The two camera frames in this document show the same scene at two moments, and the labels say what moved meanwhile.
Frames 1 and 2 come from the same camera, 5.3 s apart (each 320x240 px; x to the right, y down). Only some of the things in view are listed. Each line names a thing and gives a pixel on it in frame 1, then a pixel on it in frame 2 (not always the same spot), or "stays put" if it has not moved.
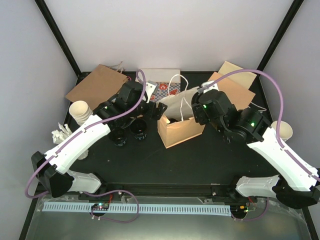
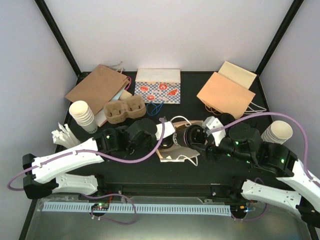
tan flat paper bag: (245, 79) stays put
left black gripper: (150, 114) -> (151, 148)
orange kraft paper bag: (179, 123) -> (174, 153)
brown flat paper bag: (98, 86) stays put
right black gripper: (199, 116) -> (210, 150)
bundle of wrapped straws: (63, 133) stays put
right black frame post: (257, 87) stays put
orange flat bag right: (238, 94) stays put
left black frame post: (45, 10) stays put
